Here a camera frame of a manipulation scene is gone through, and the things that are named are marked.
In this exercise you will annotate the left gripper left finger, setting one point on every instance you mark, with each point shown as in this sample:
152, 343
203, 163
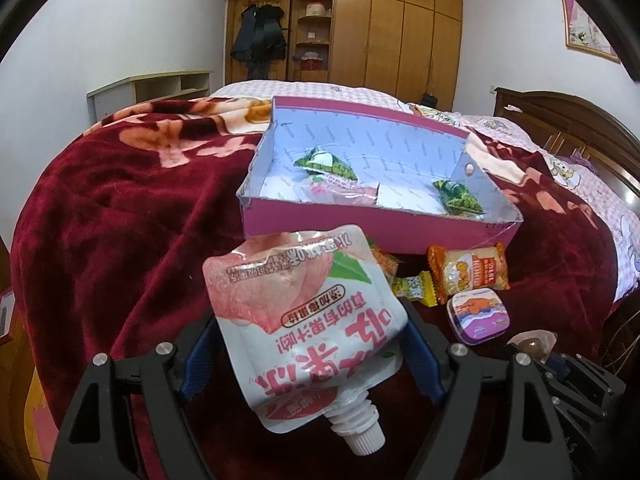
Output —
98, 439

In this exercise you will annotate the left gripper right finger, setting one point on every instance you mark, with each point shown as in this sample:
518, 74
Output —
494, 418

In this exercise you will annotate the chocolate jelly cup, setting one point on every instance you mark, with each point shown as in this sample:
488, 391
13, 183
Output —
538, 344

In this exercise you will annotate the purple mint tin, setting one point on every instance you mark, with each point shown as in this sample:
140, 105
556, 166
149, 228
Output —
477, 315

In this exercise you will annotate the rice cracker orange pack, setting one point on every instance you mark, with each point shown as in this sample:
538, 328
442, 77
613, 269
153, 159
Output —
461, 270

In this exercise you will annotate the yellow candy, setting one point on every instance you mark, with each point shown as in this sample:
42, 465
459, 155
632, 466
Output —
418, 288

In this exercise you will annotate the green peas snack bag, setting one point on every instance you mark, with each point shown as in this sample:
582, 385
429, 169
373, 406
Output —
456, 198

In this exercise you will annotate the large peach jelly pouch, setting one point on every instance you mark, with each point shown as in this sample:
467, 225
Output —
311, 325

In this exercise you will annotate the small peach jelly pouch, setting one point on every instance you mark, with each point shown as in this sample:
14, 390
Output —
331, 192

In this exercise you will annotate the small green snack bag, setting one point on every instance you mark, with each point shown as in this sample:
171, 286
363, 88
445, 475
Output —
320, 161

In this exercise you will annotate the dark red floral blanket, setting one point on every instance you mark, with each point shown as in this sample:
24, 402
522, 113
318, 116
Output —
108, 251

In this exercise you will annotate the wooden headboard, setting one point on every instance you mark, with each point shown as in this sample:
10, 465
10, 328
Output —
564, 125

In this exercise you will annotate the pink cardboard box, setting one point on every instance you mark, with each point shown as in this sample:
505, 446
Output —
402, 154

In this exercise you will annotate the black bag by wardrobe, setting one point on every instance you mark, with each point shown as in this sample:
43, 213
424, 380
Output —
428, 100

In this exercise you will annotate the low white shelf unit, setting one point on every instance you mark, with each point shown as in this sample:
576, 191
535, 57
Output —
132, 90

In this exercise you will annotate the wooden wardrobe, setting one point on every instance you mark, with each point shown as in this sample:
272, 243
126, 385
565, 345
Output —
402, 47

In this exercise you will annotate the red pot on shelf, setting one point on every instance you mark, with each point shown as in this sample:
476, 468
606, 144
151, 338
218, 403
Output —
309, 61

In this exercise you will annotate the dark hanging coats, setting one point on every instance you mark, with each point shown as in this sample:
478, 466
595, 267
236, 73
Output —
260, 41

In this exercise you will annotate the round box on shelf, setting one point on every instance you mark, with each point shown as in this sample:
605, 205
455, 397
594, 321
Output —
316, 9

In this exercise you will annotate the framed wall picture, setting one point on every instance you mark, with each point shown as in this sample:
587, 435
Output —
583, 34

